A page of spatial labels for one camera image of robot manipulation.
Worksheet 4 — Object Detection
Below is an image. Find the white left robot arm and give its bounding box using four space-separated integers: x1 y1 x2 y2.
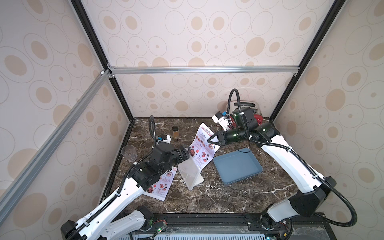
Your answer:
61 116 190 240

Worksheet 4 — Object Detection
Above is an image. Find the new special menu sheet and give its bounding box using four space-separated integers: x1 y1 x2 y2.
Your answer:
190 123 220 170

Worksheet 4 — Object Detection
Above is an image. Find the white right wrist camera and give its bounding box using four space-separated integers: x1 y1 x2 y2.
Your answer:
212 112 233 132

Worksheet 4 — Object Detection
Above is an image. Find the clear plastic cup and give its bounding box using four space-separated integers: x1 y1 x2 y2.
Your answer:
121 145 138 163

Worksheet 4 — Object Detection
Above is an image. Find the aluminium crossbar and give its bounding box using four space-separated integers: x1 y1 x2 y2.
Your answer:
103 66 300 77
1 70 112 225

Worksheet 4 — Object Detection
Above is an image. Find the red polka dot toaster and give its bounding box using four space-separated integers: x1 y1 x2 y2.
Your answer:
229 101 264 128

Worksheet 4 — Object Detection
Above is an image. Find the black vertical frame post left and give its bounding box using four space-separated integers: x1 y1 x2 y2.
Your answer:
70 0 135 122

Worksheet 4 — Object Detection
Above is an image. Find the black vertical frame post right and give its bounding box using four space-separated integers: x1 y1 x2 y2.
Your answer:
269 0 347 123

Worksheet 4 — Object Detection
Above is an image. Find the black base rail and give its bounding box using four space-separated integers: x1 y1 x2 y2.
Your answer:
77 212 337 240

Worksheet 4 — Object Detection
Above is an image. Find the aluminium crossbar left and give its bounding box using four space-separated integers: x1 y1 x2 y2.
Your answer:
1 70 112 225

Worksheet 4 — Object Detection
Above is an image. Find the old menu sheet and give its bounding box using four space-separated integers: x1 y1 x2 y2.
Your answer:
144 167 178 201

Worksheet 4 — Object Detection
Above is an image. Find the black vertical frame post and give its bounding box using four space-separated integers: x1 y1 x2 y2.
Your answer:
269 0 347 123
70 0 135 122

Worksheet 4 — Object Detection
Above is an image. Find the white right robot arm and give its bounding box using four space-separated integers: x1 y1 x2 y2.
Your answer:
207 89 358 231

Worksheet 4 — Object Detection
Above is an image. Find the aluminium crossbar back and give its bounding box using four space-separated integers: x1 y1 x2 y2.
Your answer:
103 66 300 77

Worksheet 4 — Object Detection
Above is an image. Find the spice jar with black lid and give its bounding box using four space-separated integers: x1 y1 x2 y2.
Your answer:
172 126 180 138

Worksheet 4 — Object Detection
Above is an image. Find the blue-grey plastic tray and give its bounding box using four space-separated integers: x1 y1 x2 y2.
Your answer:
213 148 263 185

